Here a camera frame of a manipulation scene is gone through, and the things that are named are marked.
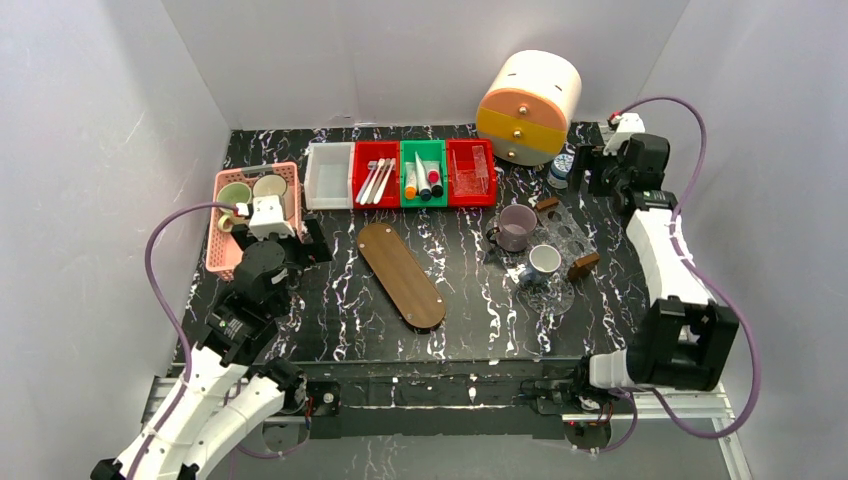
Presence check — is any orange cap toothpaste tube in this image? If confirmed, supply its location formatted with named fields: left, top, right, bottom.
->
left=404, top=162, right=418, bottom=201

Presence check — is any brown oval wooden tray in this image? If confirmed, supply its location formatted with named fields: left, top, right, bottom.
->
left=356, top=222, right=446, bottom=330

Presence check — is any clear acrylic holder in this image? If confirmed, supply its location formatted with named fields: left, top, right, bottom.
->
left=452, top=145, right=490, bottom=196

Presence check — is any red cap toothpaste tube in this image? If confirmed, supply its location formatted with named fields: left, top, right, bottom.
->
left=425, top=162, right=441, bottom=185

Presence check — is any round drawer cabinet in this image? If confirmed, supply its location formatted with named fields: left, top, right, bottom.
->
left=475, top=50, right=582, bottom=167

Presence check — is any pink plastic basket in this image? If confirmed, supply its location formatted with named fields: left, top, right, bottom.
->
left=205, top=162, right=305, bottom=282

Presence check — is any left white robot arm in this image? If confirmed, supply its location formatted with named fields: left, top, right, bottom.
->
left=90, top=216, right=332, bottom=479

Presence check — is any black cap toothpaste tube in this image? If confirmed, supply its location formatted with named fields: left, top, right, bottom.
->
left=425, top=161, right=444, bottom=198

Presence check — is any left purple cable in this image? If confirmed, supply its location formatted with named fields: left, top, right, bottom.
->
left=122, top=201, right=313, bottom=480

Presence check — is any red toothbrush bin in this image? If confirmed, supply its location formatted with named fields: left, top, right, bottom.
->
left=352, top=141, right=401, bottom=210

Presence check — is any aluminium side rail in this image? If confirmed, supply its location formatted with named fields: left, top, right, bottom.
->
left=599, top=120, right=753, bottom=480

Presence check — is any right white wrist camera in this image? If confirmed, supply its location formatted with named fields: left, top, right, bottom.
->
left=601, top=112, right=645, bottom=156

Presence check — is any clear wooden-ended toothbrush holder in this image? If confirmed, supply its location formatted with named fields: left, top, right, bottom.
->
left=533, top=197, right=600, bottom=284

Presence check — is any purple ceramic mug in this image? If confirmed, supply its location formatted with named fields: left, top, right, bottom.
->
left=485, top=204, right=538, bottom=252

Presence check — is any white plastic bin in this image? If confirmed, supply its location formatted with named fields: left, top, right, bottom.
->
left=304, top=142, right=355, bottom=211

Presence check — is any blue white small jar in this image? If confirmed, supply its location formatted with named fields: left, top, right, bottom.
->
left=547, top=153, right=574, bottom=190

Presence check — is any green ceramic mug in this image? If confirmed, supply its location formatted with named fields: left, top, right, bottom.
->
left=216, top=182, right=253, bottom=233

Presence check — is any white toothbrush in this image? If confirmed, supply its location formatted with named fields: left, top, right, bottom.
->
left=363, top=159, right=388, bottom=205
left=371, top=158, right=396, bottom=205
left=355, top=158, right=385, bottom=205

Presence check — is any clear oval acrylic tray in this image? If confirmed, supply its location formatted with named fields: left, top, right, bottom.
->
left=489, top=223, right=575, bottom=316

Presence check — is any red holder bin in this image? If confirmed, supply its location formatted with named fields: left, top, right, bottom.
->
left=446, top=139, right=497, bottom=208

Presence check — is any white blue-handled mug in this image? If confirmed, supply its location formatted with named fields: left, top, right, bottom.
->
left=518, top=244, right=562, bottom=286

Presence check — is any green toothpaste bin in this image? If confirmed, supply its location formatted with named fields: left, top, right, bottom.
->
left=400, top=140, right=449, bottom=208

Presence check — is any cream ceramic mug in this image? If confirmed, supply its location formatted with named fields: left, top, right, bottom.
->
left=252, top=174, right=288, bottom=198

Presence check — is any black front base bar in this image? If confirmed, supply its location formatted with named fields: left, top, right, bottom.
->
left=300, top=358, right=632, bottom=448

